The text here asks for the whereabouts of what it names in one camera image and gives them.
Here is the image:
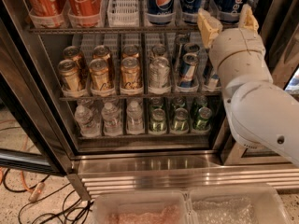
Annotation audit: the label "rear left green can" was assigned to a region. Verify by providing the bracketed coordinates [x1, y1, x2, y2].
[149, 97, 164, 111]

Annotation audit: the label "silver can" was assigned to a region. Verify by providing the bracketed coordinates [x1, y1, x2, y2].
[149, 57, 170, 89]
[151, 44, 167, 58]

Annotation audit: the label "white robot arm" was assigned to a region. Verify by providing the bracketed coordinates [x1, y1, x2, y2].
[197, 5, 299, 165]

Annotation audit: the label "front right red bull can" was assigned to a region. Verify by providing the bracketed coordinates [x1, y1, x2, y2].
[204, 66, 219, 91]

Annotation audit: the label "red bull can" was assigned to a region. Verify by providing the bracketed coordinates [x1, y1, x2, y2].
[178, 53, 199, 88]
[204, 66, 219, 91]
[182, 42, 200, 55]

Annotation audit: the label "left clear plastic bin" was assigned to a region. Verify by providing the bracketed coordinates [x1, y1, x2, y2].
[93, 190, 189, 224]

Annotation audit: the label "red coca-cola can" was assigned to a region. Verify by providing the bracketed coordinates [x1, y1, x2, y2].
[29, 0, 65, 28]
[69, 0, 102, 27]

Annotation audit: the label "empty white plastic can tray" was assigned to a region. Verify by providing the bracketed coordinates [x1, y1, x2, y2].
[107, 0, 139, 27]

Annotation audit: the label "rear silver can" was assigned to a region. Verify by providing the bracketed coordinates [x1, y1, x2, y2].
[151, 44, 167, 58]

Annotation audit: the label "black floor cables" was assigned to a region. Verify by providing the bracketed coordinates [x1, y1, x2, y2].
[2, 167, 95, 224]

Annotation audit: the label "stainless steel display fridge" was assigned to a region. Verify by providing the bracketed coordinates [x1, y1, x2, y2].
[0, 0, 299, 200]

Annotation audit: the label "front left green can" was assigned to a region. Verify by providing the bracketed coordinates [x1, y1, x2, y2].
[149, 108, 166, 133]

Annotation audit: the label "front middle green can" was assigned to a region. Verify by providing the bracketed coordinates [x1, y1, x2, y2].
[171, 108, 189, 133]

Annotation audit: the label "rear middle green can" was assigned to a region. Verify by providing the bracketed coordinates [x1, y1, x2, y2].
[171, 97, 186, 109]

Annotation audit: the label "middle water bottle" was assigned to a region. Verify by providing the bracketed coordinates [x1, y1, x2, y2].
[101, 102, 122, 136]

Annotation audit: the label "orange extension cord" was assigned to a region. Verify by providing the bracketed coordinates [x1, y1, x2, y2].
[0, 119, 36, 194]

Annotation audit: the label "rear left gold can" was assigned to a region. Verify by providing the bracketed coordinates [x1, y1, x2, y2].
[63, 46, 88, 78]

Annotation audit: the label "right clear plastic bin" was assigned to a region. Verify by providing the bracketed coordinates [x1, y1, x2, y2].
[188, 185, 291, 224]

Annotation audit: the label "rear right green can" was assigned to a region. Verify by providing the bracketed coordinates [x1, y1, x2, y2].
[191, 95, 207, 114]

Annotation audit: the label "open fridge glass door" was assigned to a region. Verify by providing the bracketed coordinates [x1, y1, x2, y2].
[0, 21, 72, 175]

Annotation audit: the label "gold can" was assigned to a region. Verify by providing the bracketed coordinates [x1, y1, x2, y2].
[63, 46, 88, 78]
[121, 57, 142, 90]
[93, 45, 115, 77]
[58, 59, 83, 91]
[89, 58, 113, 91]
[121, 45, 140, 59]

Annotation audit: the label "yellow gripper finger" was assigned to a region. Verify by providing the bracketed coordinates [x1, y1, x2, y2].
[197, 8, 223, 49]
[238, 4, 259, 32]

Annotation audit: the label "green can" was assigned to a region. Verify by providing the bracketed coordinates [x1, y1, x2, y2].
[171, 97, 186, 109]
[191, 95, 207, 114]
[149, 108, 166, 133]
[192, 106, 212, 131]
[171, 108, 189, 133]
[149, 97, 164, 111]

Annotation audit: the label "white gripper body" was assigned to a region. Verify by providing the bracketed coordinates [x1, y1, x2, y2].
[209, 28, 266, 71]

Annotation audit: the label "front silver can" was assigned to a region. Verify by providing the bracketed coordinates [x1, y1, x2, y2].
[149, 57, 170, 89]

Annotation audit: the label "front left gold can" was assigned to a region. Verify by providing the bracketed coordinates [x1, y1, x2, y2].
[58, 59, 83, 91]

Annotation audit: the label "right water bottle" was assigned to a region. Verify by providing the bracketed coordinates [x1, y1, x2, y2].
[126, 100, 144, 134]

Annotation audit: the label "front right green can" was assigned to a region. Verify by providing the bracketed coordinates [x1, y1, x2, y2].
[192, 106, 212, 131]

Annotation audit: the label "right red coca-cola can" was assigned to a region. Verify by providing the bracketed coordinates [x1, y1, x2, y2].
[69, 0, 102, 27]

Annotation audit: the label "water bottle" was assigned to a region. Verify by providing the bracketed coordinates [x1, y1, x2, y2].
[101, 102, 122, 136]
[126, 100, 144, 134]
[75, 105, 101, 138]

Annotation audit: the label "left red coca-cola can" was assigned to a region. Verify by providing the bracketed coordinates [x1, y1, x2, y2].
[29, 0, 65, 28]

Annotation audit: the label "clear plastic bin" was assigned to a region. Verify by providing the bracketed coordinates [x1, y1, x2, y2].
[93, 190, 189, 224]
[188, 185, 291, 224]

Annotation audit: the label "left water bottle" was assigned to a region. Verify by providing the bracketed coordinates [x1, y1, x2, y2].
[75, 105, 101, 138]

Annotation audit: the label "front left red bull can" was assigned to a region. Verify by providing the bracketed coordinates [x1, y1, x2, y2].
[178, 53, 199, 88]

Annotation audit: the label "rear left red bull can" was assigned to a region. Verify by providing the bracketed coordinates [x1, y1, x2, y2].
[182, 42, 200, 55]

